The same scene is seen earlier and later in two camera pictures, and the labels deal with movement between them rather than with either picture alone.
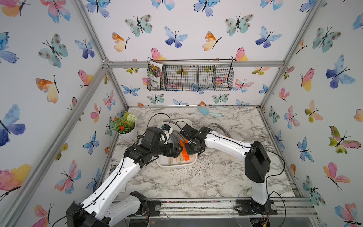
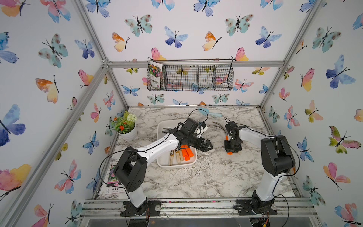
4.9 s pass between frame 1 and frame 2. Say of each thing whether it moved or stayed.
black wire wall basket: stayed
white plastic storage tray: stayed
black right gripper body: moved
